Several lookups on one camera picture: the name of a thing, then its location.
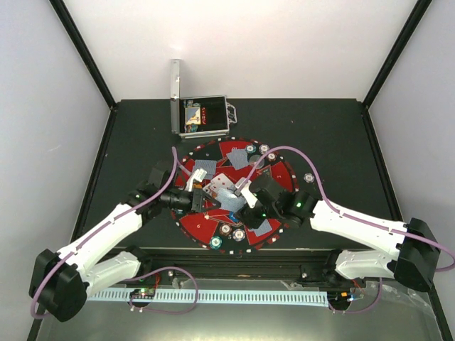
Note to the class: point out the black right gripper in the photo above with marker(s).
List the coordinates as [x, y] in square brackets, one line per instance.
[248, 219]

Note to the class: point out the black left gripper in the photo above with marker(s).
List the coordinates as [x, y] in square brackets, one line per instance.
[197, 200]

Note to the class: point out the blue card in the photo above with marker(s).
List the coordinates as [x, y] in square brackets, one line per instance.
[263, 229]
[209, 166]
[238, 158]

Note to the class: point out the red diamonds face-up card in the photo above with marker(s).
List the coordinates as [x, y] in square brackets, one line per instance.
[221, 181]

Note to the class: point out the grey card deck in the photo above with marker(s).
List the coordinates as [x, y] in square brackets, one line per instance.
[229, 201]

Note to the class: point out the brown chip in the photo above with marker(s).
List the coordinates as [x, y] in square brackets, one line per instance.
[271, 157]
[225, 230]

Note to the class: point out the purple white chip stack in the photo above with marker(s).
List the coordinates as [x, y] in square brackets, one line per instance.
[309, 178]

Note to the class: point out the clear round dealer puck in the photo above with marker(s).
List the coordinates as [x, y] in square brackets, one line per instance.
[255, 160]

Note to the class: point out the green chips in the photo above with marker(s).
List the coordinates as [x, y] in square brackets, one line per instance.
[215, 242]
[251, 149]

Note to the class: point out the blue white chip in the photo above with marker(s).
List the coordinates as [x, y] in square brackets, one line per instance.
[238, 235]

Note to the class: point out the blue white chips seat one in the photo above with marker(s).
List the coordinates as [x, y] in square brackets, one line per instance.
[263, 149]

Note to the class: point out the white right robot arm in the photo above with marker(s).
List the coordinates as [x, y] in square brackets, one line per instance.
[406, 252]

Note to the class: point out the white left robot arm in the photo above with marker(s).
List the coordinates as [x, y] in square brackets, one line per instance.
[63, 280]

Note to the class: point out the round red black poker mat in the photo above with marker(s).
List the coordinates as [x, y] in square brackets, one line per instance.
[227, 161]

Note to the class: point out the card pack in case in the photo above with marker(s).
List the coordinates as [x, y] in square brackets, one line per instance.
[192, 115]

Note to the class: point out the open aluminium poker case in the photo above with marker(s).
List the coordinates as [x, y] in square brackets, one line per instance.
[217, 114]

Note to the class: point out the small green circuit board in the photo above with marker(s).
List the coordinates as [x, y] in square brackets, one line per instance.
[142, 293]

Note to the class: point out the light blue cable duct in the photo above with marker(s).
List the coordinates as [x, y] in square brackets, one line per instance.
[211, 296]

